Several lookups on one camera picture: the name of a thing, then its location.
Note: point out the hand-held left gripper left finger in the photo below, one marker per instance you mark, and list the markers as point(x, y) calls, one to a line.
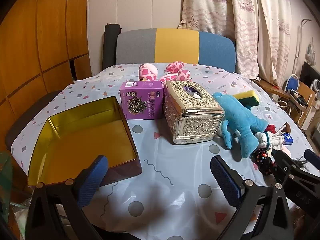
point(92, 177)

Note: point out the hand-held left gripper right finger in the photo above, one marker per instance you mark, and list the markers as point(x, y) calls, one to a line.
point(225, 177)

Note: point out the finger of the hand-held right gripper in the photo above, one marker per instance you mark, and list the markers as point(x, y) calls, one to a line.
point(313, 157)
point(283, 165)

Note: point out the gold tin box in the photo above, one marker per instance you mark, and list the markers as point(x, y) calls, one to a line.
point(82, 140)

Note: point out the small pink cloth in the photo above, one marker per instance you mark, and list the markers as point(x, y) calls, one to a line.
point(286, 152)

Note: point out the black dotted scrunchie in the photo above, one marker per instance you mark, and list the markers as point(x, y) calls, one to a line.
point(265, 161)

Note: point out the small blue white box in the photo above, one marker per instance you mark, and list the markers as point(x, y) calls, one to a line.
point(288, 139)

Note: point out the brown egg-shaped object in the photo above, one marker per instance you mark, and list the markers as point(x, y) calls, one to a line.
point(288, 127)

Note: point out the wooden side table with clutter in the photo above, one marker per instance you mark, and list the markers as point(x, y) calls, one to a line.
point(306, 110)

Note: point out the blue plush toy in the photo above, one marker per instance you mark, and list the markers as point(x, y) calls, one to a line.
point(240, 120)

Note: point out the black handheld tool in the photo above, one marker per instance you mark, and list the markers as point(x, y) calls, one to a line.
point(297, 97)

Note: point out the silver embossed tissue box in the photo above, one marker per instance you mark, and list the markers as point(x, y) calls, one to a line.
point(195, 120)

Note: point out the small white desk fan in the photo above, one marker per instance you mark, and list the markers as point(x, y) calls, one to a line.
point(315, 85)

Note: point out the blue folding chair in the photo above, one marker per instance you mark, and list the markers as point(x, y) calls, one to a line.
point(291, 82)

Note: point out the yellow green sponge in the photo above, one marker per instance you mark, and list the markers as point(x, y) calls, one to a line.
point(246, 96)

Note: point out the purple carton box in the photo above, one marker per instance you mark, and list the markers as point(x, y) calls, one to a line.
point(140, 100)

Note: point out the pink spotted plush toy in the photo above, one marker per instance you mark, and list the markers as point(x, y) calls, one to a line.
point(147, 71)

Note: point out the black rolled mat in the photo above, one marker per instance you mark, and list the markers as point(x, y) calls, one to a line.
point(110, 45)

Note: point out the wooden cabinet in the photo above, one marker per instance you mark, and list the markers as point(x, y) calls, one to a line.
point(37, 42)

